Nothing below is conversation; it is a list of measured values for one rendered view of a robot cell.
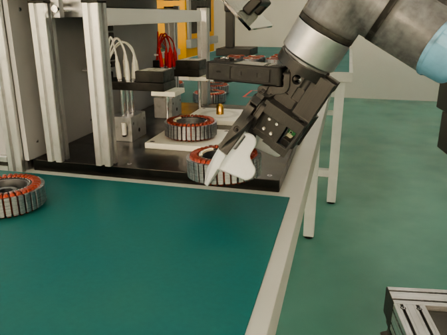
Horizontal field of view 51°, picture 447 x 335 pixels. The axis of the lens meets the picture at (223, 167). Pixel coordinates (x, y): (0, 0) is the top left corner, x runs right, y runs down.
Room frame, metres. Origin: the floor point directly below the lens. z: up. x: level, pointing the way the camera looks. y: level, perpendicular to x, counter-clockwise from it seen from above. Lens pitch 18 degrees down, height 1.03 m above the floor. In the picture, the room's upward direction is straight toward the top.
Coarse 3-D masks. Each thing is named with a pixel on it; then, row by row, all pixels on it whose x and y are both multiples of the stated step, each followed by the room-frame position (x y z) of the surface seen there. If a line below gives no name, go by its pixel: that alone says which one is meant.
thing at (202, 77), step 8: (176, 64) 1.20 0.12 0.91; (184, 64) 1.19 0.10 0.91; (192, 64) 1.19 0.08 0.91; (200, 64) 1.20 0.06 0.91; (176, 72) 1.20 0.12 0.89; (184, 72) 1.19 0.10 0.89; (192, 72) 1.19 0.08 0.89; (200, 72) 1.19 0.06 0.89; (200, 80) 1.19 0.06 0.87; (208, 80) 1.18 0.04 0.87
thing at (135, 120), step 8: (120, 112) 1.01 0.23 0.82; (136, 112) 1.01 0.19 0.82; (144, 112) 1.03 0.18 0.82; (120, 120) 0.97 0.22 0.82; (128, 120) 0.96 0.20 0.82; (136, 120) 0.99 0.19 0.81; (144, 120) 1.03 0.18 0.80; (120, 128) 0.97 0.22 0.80; (128, 128) 0.97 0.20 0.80; (136, 128) 0.99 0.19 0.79; (144, 128) 1.03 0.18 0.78; (120, 136) 0.97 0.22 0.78; (128, 136) 0.97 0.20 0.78; (136, 136) 0.98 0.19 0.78
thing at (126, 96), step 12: (144, 72) 0.96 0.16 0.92; (156, 72) 0.95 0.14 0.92; (168, 72) 0.98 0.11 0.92; (120, 84) 0.97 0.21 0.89; (132, 84) 0.96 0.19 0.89; (144, 84) 0.96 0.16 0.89; (156, 84) 0.95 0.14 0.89; (168, 84) 0.97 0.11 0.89; (120, 96) 0.98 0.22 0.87; (132, 96) 1.02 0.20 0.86; (120, 108) 0.98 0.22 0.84; (132, 108) 1.02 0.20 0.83
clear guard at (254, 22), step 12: (132, 0) 1.07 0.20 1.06; (144, 0) 1.07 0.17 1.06; (156, 0) 1.07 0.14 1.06; (168, 0) 1.07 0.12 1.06; (180, 0) 1.07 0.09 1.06; (192, 0) 1.07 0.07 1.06; (228, 0) 0.83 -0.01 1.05; (240, 0) 0.93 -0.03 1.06; (240, 12) 0.83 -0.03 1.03; (252, 24) 0.83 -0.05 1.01; (264, 24) 0.94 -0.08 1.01
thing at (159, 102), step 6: (156, 96) 1.22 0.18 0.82; (162, 96) 1.22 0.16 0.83; (180, 96) 1.27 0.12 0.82; (156, 102) 1.21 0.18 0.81; (162, 102) 1.20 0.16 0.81; (174, 102) 1.22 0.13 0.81; (180, 102) 1.26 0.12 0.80; (156, 108) 1.21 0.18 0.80; (162, 108) 1.20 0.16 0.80; (174, 108) 1.22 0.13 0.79; (180, 108) 1.26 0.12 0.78; (156, 114) 1.21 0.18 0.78; (162, 114) 1.20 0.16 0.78; (174, 114) 1.22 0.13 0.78
